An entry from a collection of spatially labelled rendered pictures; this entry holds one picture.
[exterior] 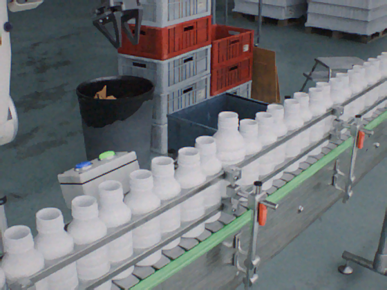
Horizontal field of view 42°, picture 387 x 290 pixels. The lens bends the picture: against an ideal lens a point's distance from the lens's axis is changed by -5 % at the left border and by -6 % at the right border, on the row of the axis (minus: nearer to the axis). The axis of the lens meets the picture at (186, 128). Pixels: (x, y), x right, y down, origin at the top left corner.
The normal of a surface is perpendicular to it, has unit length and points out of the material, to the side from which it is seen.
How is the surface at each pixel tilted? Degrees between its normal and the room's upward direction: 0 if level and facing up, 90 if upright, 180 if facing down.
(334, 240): 0
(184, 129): 90
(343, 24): 90
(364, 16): 90
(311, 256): 0
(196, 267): 90
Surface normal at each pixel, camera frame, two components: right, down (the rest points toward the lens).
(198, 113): 0.76, 0.26
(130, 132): 0.51, 0.39
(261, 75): -0.62, 0.45
